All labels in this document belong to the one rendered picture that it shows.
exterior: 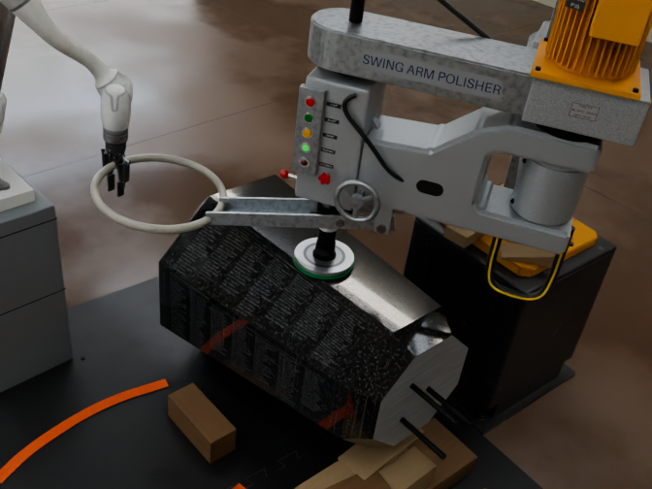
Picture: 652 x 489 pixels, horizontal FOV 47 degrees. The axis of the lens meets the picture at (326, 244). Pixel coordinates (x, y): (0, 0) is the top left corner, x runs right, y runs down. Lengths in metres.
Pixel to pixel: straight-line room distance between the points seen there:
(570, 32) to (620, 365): 2.18
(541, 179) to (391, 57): 0.55
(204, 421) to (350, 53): 1.53
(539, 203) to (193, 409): 1.55
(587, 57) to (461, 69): 0.32
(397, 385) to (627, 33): 1.25
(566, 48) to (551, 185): 0.40
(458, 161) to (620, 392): 1.84
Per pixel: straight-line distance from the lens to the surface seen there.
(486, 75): 2.12
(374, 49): 2.17
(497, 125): 2.20
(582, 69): 2.10
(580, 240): 3.19
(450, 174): 2.27
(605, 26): 2.00
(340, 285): 2.58
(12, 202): 2.97
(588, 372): 3.80
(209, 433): 2.96
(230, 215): 2.66
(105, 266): 3.96
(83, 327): 3.59
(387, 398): 2.49
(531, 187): 2.28
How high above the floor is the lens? 2.40
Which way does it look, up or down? 35 degrees down
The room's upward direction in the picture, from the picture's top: 8 degrees clockwise
